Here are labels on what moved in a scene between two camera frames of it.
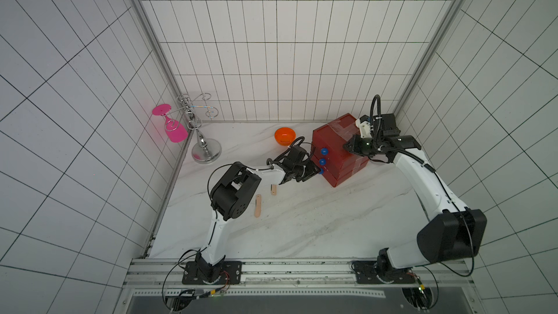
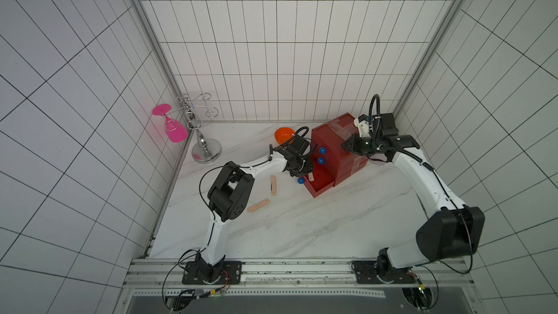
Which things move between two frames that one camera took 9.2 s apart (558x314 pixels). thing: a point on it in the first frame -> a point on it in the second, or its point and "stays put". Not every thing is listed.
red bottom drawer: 334,182 -> 320,184
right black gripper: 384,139 stays put
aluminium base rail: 165,272 stays put
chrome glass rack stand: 205,150 stays put
